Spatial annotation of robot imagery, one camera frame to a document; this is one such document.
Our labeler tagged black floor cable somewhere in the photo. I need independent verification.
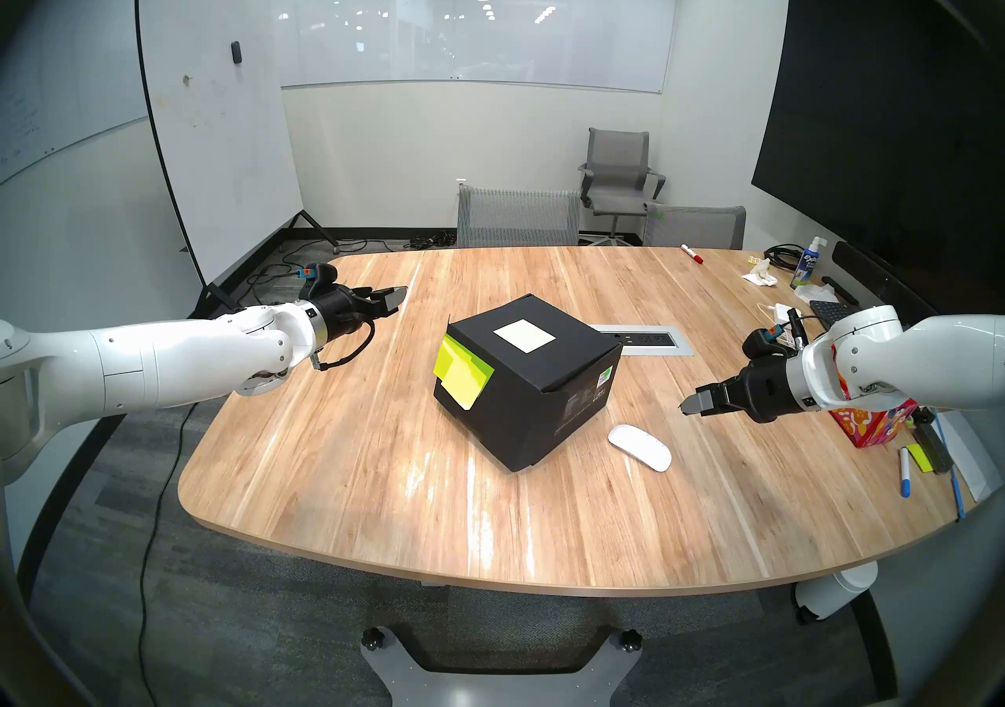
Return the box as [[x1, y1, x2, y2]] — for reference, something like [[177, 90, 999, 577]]
[[138, 399, 199, 707]]

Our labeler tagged white computer mouse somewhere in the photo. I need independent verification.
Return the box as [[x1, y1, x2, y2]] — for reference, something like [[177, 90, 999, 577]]
[[608, 424, 673, 473]]

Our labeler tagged wall glass whiteboard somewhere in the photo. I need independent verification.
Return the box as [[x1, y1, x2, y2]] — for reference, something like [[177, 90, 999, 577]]
[[0, 0, 150, 184], [239, 0, 684, 94]]

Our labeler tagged green sticky note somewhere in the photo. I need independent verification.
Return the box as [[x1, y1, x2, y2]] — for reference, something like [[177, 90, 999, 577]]
[[433, 334, 466, 382]]

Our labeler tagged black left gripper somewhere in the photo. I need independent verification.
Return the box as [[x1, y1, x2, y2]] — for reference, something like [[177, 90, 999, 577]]
[[318, 285, 408, 341]]

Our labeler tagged blue pen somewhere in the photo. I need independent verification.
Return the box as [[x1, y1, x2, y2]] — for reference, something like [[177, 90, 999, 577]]
[[934, 415, 967, 519]]

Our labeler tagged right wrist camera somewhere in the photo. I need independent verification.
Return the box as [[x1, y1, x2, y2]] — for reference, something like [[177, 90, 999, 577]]
[[742, 311, 808, 361]]

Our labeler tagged grey office chair with armrests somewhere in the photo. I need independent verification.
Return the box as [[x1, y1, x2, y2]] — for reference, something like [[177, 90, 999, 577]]
[[579, 128, 667, 247]]

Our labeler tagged silver table outlet panel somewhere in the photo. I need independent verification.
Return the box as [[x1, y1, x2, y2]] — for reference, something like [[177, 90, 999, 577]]
[[593, 325, 696, 358]]

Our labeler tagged large black wall screen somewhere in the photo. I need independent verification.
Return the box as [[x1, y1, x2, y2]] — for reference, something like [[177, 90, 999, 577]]
[[751, 0, 1005, 302]]

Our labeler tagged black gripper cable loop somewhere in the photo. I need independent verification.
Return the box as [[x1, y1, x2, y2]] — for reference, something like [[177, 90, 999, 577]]
[[310, 317, 376, 371]]

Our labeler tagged black whiteboard eraser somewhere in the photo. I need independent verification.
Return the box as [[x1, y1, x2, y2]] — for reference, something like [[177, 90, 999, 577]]
[[911, 409, 955, 475]]

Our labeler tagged whiteboard cleaner spray bottle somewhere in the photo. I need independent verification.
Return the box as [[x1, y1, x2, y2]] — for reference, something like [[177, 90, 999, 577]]
[[791, 236, 828, 289]]

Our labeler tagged yellow sticky note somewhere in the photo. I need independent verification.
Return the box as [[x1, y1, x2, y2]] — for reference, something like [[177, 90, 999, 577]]
[[443, 351, 495, 410]]

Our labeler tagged square paper sticker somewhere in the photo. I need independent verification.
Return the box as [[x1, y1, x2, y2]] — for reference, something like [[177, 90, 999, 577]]
[[493, 319, 556, 354]]

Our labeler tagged black cardboard box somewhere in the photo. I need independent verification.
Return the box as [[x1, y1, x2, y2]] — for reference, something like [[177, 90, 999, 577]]
[[433, 293, 623, 473]]

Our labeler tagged grey fabric chair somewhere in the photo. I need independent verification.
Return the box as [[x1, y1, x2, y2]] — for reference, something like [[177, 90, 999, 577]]
[[642, 203, 747, 251]]

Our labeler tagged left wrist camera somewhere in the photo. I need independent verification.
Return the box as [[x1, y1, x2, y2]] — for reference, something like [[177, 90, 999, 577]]
[[298, 263, 340, 300]]

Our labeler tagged grey mesh chair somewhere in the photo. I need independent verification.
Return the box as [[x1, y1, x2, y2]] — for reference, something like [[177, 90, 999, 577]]
[[457, 183, 582, 248]]

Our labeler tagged black video bar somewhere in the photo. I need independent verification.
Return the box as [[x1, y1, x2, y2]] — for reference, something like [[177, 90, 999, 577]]
[[832, 241, 939, 322]]

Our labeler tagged grey robot base frame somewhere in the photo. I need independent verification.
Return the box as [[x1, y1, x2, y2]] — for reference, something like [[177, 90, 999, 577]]
[[360, 625, 643, 707]]

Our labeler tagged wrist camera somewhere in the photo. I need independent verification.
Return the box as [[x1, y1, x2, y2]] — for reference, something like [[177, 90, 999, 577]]
[[742, 311, 808, 361], [298, 263, 340, 300]]

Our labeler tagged colourful tissue box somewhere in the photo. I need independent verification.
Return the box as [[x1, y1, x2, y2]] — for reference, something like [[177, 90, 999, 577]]
[[828, 368, 918, 449]]

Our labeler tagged rolling whiteboard with stand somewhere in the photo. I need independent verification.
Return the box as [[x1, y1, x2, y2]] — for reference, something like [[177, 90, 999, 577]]
[[135, 0, 340, 322]]

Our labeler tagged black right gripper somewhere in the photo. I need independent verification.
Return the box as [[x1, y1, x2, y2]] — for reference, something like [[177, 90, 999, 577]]
[[680, 360, 794, 425]]

